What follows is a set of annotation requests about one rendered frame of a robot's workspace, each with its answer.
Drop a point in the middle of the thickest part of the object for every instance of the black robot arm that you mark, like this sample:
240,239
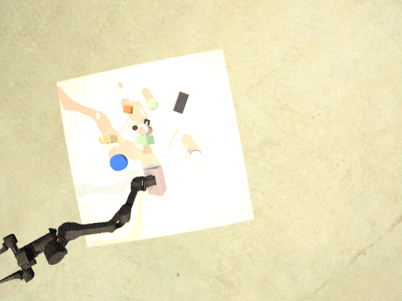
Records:
55,250

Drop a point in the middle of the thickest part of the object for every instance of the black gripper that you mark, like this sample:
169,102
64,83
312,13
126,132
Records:
10,241

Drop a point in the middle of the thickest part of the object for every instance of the small orange cube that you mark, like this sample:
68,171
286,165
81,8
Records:
128,109

